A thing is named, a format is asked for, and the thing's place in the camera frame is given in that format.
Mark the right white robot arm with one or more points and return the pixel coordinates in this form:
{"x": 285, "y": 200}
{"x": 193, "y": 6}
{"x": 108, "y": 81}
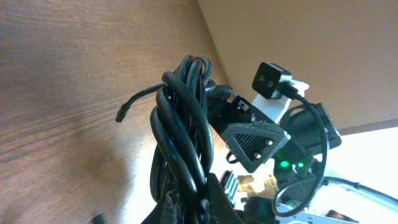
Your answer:
{"x": 298, "y": 146}

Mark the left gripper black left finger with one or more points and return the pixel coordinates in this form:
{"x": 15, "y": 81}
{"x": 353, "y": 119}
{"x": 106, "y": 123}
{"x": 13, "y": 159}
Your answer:
{"x": 167, "y": 211}

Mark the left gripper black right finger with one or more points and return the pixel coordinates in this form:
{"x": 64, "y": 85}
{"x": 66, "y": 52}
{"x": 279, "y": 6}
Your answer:
{"x": 218, "y": 209}

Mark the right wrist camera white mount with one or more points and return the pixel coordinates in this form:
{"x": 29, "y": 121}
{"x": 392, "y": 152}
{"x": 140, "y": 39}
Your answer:
{"x": 275, "y": 89}

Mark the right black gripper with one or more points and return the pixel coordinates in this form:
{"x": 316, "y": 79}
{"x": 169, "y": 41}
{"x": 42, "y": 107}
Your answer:
{"x": 238, "y": 122}

